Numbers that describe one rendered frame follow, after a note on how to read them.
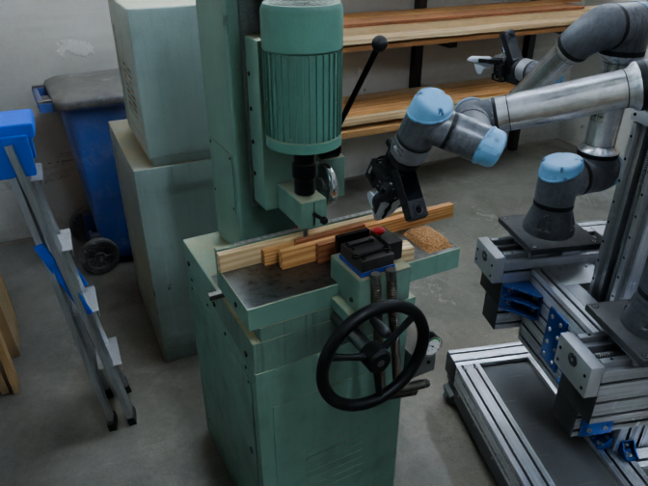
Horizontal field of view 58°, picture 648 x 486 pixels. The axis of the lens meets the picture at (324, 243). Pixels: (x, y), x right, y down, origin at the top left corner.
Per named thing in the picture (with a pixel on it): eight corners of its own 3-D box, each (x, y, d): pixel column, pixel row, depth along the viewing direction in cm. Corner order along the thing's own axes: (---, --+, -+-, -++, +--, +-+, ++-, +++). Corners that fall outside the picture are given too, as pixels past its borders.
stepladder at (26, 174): (98, 439, 215) (-36, 135, 153) (92, 394, 235) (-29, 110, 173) (142, 422, 220) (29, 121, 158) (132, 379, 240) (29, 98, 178)
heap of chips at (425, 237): (428, 254, 151) (429, 244, 149) (400, 233, 160) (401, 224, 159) (454, 246, 154) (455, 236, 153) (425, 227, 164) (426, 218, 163)
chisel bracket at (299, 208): (301, 235, 142) (301, 203, 137) (278, 213, 152) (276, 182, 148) (328, 229, 145) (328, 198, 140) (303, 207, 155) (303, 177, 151)
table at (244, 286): (263, 357, 124) (262, 335, 121) (216, 287, 148) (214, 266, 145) (483, 283, 149) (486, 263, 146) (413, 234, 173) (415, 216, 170)
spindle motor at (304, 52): (284, 163, 126) (280, 9, 111) (255, 139, 140) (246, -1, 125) (355, 149, 133) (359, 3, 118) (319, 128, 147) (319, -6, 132)
